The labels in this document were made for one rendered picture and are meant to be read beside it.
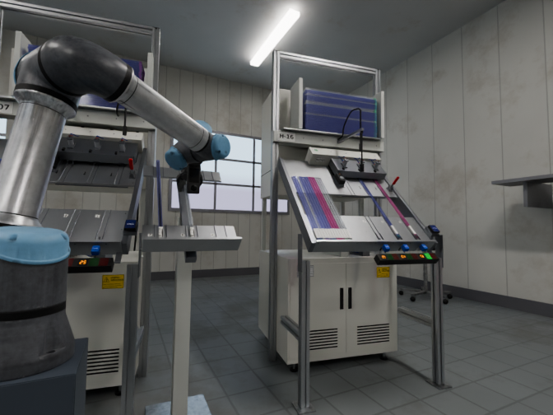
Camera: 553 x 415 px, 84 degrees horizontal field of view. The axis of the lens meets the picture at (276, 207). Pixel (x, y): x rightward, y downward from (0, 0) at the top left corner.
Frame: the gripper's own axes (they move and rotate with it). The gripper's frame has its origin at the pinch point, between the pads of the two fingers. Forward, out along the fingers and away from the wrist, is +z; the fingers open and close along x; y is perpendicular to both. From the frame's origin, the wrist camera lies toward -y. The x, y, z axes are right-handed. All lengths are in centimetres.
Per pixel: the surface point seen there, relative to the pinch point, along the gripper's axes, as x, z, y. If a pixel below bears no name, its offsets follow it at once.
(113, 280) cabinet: 27, 44, -21
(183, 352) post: -1, 33, -58
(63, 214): 45.0, 14.8, -4.0
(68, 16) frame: 55, -2, 106
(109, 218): 29.0, 12.4, -6.8
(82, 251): 36.4, 11.7, -21.6
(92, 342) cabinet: 34, 58, -44
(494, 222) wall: -329, 62, 29
